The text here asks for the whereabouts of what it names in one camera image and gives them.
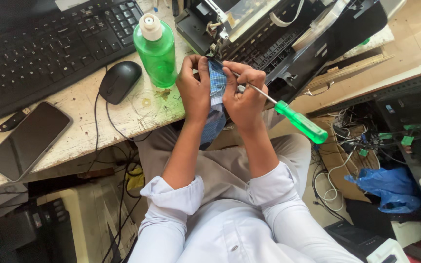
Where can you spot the person's left hand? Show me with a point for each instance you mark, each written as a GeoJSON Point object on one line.
{"type": "Point", "coordinates": [192, 91]}

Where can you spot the person's right hand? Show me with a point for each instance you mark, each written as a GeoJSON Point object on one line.
{"type": "Point", "coordinates": [245, 98]}

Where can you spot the blue checked cloth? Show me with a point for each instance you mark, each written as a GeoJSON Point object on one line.
{"type": "Point", "coordinates": [216, 106]}

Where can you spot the green plastic bottle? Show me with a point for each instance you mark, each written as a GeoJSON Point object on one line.
{"type": "Point", "coordinates": [155, 54]}

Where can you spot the open black printer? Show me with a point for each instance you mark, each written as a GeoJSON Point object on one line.
{"type": "Point", "coordinates": [280, 40]}

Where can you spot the black computer mouse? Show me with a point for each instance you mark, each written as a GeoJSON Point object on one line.
{"type": "Point", "coordinates": [120, 82]}

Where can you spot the yellow cloth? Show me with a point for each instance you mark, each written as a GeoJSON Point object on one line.
{"type": "Point", "coordinates": [135, 178]}

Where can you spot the black keyboard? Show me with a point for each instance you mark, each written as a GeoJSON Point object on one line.
{"type": "Point", "coordinates": [49, 51]}

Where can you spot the blue plastic bag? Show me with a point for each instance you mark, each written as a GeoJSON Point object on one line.
{"type": "Point", "coordinates": [387, 188]}

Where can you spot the black smartphone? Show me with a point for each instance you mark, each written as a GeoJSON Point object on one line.
{"type": "Point", "coordinates": [29, 140]}

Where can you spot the beige machine under desk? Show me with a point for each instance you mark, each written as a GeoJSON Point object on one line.
{"type": "Point", "coordinates": [82, 222]}

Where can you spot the black computer case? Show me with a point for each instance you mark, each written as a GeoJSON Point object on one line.
{"type": "Point", "coordinates": [356, 239]}

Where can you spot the black usb flash drive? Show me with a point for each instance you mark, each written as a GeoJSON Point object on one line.
{"type": "Point", "coordinates": [13, 120]}

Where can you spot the white device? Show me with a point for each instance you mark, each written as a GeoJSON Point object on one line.
{"type": "Point", "coordinates": [387, 252]}

